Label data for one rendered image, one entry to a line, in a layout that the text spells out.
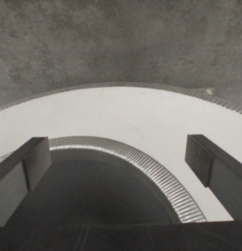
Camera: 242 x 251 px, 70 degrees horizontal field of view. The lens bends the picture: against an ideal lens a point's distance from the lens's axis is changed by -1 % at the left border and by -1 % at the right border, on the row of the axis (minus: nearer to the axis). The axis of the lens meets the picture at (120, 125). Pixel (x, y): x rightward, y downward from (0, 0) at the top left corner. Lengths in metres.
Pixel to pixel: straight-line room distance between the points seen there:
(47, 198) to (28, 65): 0.66
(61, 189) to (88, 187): 0.09
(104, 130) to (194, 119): 0.24
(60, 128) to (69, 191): 0.22
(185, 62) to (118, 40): 0.32
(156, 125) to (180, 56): 0.47
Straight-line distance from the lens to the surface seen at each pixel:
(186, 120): 0.49
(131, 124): 0.48
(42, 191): 0.62
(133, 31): 0.83
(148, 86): 0.64
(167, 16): 0.83
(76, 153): 0.48
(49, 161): 0.17
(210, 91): 0.97
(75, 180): 0.58
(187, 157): 0.17
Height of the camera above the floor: 0.81
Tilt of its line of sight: 49 degrees down
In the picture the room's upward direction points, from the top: 172 degrees counter-clockwise
